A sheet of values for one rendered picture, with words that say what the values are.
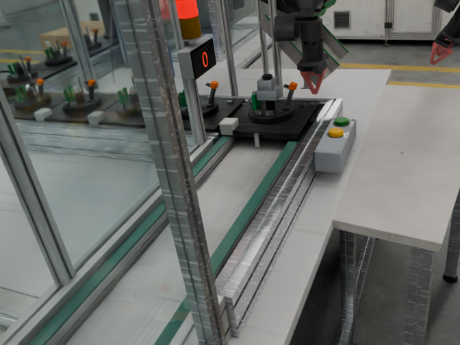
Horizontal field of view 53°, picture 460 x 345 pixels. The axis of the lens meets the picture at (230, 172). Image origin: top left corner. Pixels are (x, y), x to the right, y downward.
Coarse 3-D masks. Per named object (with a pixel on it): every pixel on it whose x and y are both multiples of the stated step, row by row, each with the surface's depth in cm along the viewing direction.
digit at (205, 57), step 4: (204, 48) 116; (200, 52) 115; (204, 52) 117; (200, 56) 115; (204, 56) 117; (208, 56) 119; (204, 60) 117; (208, 60) 119; (204, 64) 117; (208, 64) 119; (204, 68) 117
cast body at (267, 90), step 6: (264, 78) 133; (270, 78) 133; (276, 78) 135; (258, 84) 134; (264, 84) 133; (270, 84) 132; (276, 84) 135; (258, 90) 135; (264, 90) 134; (270, 90) 133; (276, 90) 133; (258, 96) 135; (264, 96) 135; (270, 96) 134; (276, 96) 133
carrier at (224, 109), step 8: (208, 104) 146; (216, 104) 148; (224, 104) 152; (232, 104) 151; (240, 104) 151; (208, 112) 144; (216, 112) 147; (224, 112) 146; (232, 112) 146; (208, 120) 142; (216, 120) 141; (208, 128) 137; (216, 128) 137
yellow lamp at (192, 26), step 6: (180, 18) 112; (186, 18) 111; (192, 18) 111; (198, 18) 112; (180, 24) 113; (186, 24) 112; (192, 24) 112; (198, 24) 113; (186, 30) 112; (192, 30) 112; (198, 30) 113; (186, 36) 113; (192, 36) 113; (198, 36) 114
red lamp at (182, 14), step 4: (176, 0) 110; (180, 0) 109; (184, 0) 109; (188, 0) 109; (192, 0) 110; (176, 4) 111; (180, 4) 110; (184, 4) 109; (188, 4) 109; (192, 4) 110; (180, 8) 110; (184, 8) 110; (188, 8) 110; (192, 8) 110; (196, 8) 111; (180, 12) 111; (184, 12) 110; (188, 12) 110; (192, 12) 111; (196, 12) 112; (180, 16) 111; (184, 16) 111; (188, 16) 111; (192, 16) 111
